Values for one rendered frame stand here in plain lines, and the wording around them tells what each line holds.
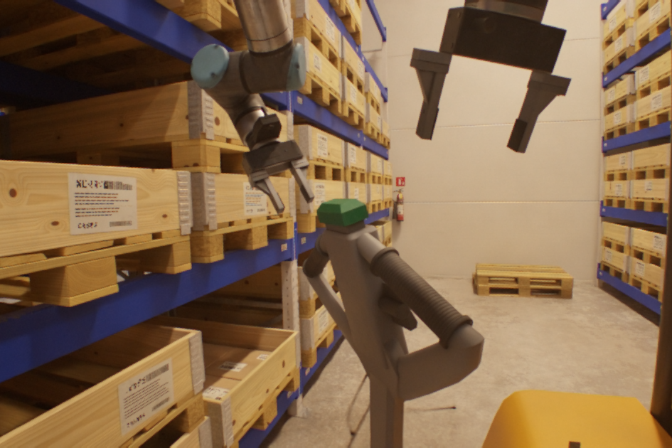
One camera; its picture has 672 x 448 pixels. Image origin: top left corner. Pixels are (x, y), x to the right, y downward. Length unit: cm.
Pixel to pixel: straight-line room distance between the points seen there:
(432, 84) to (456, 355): 30
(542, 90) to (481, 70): 593
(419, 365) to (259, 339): 196
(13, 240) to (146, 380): 55
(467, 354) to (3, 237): 88
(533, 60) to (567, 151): 594
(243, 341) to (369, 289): 200
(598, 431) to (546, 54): 84
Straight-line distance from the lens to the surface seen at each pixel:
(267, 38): 75
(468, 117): 627
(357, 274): 49
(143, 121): 163
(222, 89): 84
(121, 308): 124
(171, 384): 135
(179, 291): 142
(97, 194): 109
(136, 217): 118
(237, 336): 247
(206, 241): 145
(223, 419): 168
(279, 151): 86
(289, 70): 77
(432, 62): 46
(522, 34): 49
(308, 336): 250
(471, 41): 47
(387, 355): 53
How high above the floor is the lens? 144
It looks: 5 degrees down
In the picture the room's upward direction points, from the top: 1 degrees counter-clockwise
